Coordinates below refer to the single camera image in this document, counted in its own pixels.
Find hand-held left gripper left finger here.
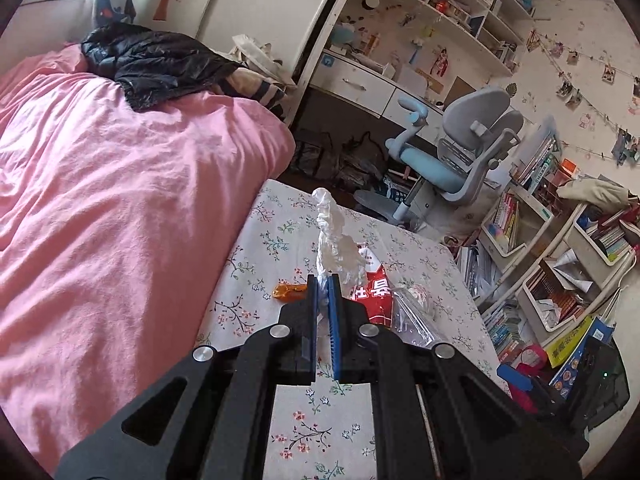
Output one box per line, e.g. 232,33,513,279
54,274,321,480

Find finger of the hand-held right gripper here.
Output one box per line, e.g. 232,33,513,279
496,363,533,392

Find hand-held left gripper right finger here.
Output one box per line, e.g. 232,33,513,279
327,274,583,480

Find red snack bag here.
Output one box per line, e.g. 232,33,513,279
349,244,402,329

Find clear crinkled plastic wrapper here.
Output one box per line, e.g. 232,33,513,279
311,187,369,311

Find red cloth item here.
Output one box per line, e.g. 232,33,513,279
510,344,550,412

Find orange candy wrapper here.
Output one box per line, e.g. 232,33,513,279
273,283,309,304

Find pile of books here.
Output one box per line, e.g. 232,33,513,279
481,299,552,362

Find yellow book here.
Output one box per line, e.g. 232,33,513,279
544,316,609,367

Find clear plastic bag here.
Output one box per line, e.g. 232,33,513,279
389,282,442,349

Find floral tablecloth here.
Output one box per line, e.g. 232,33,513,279
195,179,512,480

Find white bookshelf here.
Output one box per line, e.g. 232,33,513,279
479,125,587,282
517,204,640,334

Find dark bags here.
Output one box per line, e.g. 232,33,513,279
291,131,387,187

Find beige cloth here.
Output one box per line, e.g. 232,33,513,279
556,174,634,212

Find striped pillow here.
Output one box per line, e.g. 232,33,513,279
215,66,289,124

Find white desk with hutch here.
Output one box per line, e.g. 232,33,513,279
287,0,537,142

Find pink blanket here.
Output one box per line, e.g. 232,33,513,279
0,42,297,472

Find grey and blue desk chair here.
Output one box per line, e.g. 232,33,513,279
352,85,526,227

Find white tote bag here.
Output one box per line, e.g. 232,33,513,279
231,33,287,82

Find photo garland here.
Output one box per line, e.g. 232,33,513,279
524,29,640,167

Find black puffer jacket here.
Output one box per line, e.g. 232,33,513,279
80,22,247,112

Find white wardrobe with tree print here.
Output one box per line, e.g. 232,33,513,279
95,0,352,82

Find blue patterned pillow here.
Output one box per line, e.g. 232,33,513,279
94,0,139,27

